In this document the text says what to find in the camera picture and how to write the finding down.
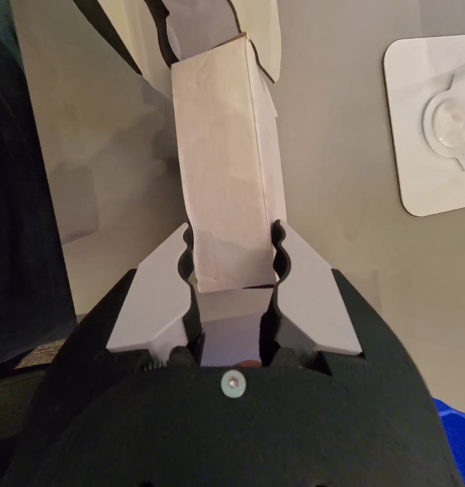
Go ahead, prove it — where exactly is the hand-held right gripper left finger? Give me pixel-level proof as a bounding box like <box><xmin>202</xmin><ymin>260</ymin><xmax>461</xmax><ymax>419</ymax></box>
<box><xmin>106</xmin><ymin>222</ymin><xmax>205</xmax><ymax>362</ymax></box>

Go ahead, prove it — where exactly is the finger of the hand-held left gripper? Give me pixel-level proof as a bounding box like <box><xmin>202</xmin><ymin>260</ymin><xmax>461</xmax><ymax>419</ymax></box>
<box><xmin>97</xmin><ymin>0</ymin><xmax>181</xmax><ymax>96</ymax></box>
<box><xmin>229</xmin><ymin>0</ymin><xmax>282</xmax><ymax>84</ymax></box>

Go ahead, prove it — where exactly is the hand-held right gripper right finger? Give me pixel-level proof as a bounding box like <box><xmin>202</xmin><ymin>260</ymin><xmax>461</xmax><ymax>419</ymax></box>
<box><xmin>260</xmin><ymin>220</ymin><xmax>363</xmax><ymax>368</ymax></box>

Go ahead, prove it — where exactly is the white cardboard box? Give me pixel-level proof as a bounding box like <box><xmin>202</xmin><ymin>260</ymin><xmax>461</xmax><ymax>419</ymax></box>
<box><xmin>171</xmin><ymin>32</ymin><xmax>288</xmax><ymax>294</ymax></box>

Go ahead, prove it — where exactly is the blue plastic bin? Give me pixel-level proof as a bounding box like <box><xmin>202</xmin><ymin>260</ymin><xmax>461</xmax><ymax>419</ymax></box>
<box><xmin>432</xmin><ymin>397</ymin><xmax>465</xmax><ymax>487</ymax></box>

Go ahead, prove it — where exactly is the clear suction cup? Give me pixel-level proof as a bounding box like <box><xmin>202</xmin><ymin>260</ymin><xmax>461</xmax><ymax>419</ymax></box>
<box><xmin>422</xmin><ymin>63</ymin><xmax>465</xmax><ymax>173</ymax></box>

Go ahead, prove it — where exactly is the white rounded base plate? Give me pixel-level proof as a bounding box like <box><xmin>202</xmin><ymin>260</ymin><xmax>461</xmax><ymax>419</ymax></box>
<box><xmin>382</xmin><ymin>34</ymin><xmax>465</xmax><ymax>217</ymax></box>

